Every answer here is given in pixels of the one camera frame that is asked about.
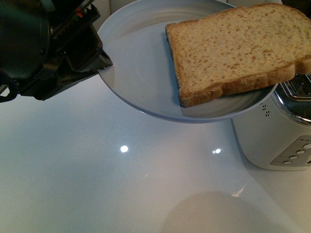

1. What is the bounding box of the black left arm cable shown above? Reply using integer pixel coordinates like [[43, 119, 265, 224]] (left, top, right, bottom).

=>
[[0, 72, 19, 103]]

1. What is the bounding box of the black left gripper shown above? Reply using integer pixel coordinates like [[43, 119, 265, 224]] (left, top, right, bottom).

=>
[[0, 0, 113, 100]]

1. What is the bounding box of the slice of brown bread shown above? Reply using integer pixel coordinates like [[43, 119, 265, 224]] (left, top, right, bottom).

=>
[[165, 3, 311, 107]]

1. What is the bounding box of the silver two-slot toaster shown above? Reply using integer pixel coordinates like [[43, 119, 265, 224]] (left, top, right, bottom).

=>
[[231, 74, 311, 171]]

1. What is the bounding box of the light blue round plate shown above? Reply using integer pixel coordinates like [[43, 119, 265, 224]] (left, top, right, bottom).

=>
[[98, 0, 275, 123]]

